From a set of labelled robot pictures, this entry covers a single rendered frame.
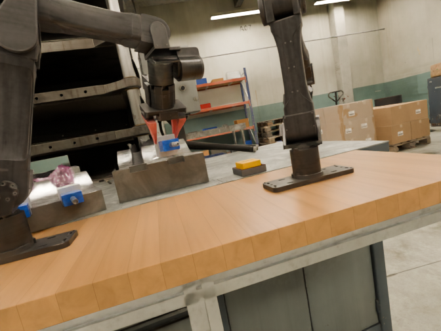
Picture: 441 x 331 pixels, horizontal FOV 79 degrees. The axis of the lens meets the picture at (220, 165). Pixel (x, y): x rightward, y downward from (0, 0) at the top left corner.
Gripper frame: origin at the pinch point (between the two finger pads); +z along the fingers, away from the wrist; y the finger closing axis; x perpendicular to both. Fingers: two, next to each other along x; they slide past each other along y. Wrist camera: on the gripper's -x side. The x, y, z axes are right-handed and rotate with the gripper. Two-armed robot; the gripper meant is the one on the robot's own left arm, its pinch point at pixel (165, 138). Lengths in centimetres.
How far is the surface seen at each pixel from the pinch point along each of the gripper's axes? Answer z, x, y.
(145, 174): 10.7, -1.5, 5.8
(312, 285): 51, 29, -41
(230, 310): 52, 24, -11
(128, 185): 13.0, -1.3, 10.8
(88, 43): -8, -107, 7
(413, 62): 89, -351, -780
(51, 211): 12.2, 2.9, 29.2
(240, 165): 9.4, 6.6, -20.4
